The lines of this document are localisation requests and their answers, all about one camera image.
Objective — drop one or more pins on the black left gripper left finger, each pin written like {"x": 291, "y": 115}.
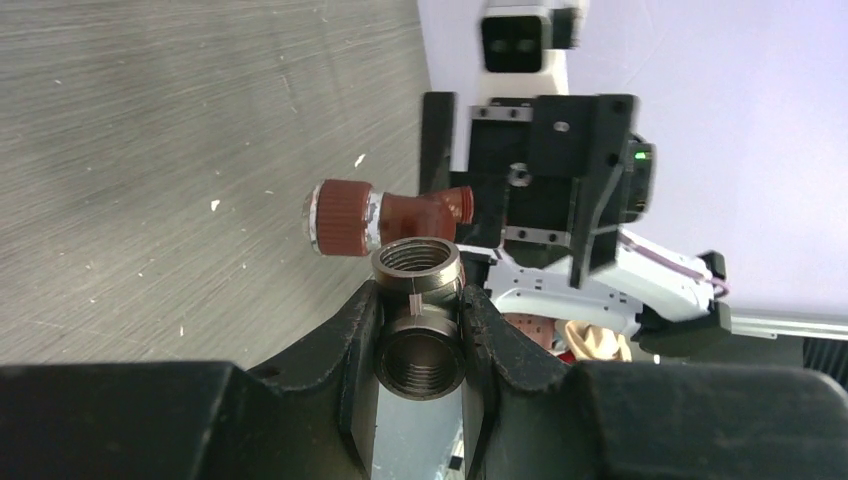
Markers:
{"x": 308, "y": 412}

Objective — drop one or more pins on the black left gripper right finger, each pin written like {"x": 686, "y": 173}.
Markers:
{"x": 528, "y": 415}

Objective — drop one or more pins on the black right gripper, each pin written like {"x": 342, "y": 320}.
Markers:
{"x": 547, "y": 167}

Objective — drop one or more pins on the steel tee pipe fitting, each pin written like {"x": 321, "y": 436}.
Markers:
{"x": 418, "y": 354}

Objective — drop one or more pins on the brown water faucet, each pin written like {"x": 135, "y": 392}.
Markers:
{"x": 353, "y": 219}

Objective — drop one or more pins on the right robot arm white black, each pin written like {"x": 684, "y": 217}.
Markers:
{"x": 671, "y": 304}

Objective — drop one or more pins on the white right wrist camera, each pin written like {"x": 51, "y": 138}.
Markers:
{"x": 524, "y": 45}

